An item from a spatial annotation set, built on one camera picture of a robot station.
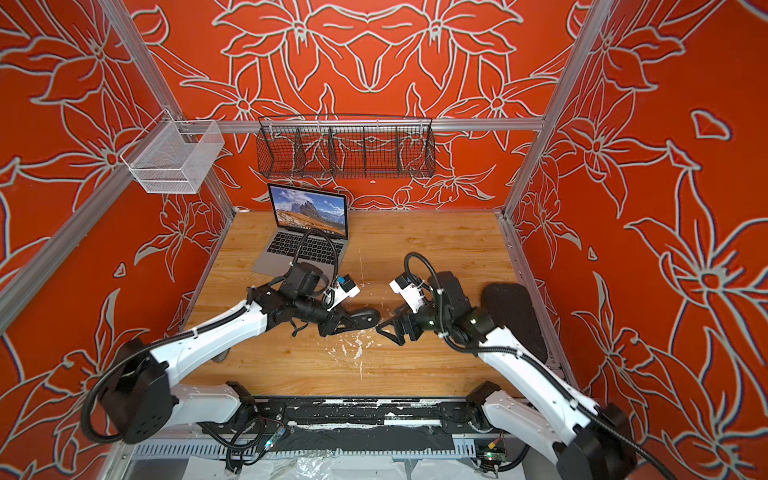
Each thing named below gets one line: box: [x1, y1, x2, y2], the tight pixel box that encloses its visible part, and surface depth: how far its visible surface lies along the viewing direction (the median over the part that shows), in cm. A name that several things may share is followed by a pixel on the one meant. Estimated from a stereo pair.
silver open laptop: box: [252, 183, 349, 280], surface depth 108 cm
